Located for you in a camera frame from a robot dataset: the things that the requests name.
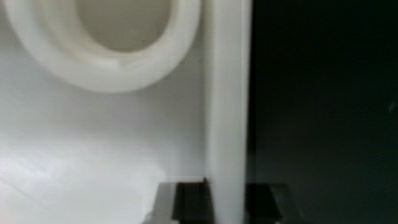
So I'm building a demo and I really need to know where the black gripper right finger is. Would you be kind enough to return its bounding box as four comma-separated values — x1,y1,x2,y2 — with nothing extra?
245,183,293,224

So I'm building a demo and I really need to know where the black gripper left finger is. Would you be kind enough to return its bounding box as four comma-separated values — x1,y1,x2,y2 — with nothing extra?
140,178,215,224

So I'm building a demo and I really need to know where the white square table top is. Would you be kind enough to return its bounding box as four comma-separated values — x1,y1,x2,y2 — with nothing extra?
0,0,252,224

